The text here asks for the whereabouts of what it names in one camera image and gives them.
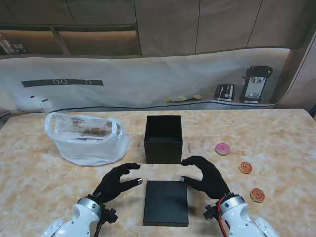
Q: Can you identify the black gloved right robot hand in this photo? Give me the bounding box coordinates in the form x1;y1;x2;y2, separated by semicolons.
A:
180;155;232;200

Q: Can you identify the black silver espresso machine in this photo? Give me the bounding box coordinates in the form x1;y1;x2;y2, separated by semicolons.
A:
238;65;274;104

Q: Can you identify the white protective cover sheet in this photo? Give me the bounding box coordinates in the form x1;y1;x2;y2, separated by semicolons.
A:
0;46;292;114

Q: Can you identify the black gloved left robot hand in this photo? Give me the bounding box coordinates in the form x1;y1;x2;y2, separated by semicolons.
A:
92;162;144;204

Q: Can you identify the white printed plastic bag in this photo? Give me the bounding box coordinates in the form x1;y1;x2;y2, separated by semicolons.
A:
44;112;130;168

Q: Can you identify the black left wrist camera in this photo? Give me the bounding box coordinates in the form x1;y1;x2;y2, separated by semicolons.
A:
100;207;119;224

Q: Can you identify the open black gift box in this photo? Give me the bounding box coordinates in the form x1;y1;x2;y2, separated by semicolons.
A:
144;115;184;164

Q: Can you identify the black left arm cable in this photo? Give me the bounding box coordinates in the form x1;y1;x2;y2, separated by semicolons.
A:
94;217;103;237

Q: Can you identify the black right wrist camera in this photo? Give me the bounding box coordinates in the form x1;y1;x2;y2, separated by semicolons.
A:
203;204;220;220

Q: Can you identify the orange sprinkled mini donut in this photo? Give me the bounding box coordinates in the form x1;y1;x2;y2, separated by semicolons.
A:
238;161;253;175
249;188;266;203

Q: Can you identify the flat black box lid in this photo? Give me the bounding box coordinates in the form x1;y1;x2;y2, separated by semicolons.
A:
143;180;190;227

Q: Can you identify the small black shelf device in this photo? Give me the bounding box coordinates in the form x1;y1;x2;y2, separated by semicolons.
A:
12;43;28;54

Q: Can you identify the pink frosted mini donut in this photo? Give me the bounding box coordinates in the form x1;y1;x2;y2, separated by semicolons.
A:
215;143;231;156

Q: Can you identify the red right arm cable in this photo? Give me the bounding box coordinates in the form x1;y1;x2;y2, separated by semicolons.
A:
216;196;232;237

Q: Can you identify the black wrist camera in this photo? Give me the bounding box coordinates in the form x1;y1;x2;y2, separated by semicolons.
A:
203;204;220;220
100;207;119;224

